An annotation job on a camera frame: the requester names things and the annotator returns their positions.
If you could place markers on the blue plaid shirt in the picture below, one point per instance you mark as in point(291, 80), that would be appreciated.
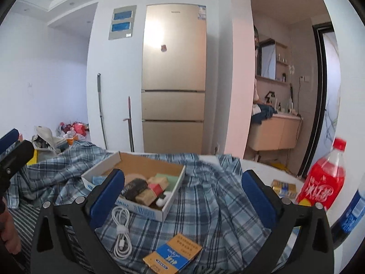
point(205, 194)

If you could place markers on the frosted glass door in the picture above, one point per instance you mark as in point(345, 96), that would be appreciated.
point(328, 91)

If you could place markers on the beige vanity cabinet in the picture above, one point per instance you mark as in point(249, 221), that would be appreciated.
point(278, 132)

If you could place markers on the green sponge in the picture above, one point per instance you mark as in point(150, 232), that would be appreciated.
point(168, 181)

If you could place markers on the red soda bottle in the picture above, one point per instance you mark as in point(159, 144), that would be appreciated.
point(325, 182)

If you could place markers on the person's left hand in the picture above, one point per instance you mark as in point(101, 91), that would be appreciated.
point(8, 231)

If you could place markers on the orange and blue box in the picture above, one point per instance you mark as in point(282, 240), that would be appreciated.
point(174, 252)

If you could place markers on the wooden block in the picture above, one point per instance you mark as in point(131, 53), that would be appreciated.
point(148, 195)

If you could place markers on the shallow cardboard box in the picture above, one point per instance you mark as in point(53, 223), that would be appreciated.
point(137, 177)

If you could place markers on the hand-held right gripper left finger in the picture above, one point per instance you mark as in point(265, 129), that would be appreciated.
point(106, 199)

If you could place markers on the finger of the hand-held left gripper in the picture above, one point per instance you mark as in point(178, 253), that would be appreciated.
point(8, 139)

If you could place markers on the gold wrapped snack pack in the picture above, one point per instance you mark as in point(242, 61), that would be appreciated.
point(283, 189)

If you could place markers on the blue label drink bottle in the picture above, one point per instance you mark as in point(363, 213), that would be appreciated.
point(350, 219)

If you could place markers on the grey wall electrical panel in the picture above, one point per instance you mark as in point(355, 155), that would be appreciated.
point(122, 22)

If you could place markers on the gold refrigerator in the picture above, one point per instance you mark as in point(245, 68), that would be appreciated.
point(174, 77)

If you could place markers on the black sponge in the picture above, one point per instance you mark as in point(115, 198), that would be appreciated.
point(134, 190)

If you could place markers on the grey cloth bag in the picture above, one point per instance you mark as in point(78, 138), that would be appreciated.
point(47, 139)

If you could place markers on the blue cloth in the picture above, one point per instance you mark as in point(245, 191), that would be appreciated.
point(263, 111)

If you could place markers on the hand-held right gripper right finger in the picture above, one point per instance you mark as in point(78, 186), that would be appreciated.
point(258, 202)

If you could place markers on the pile of red bags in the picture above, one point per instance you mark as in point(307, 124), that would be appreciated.
point(73, 129)

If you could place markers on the wall mirror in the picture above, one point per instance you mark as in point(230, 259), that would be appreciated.
point(268, 60)

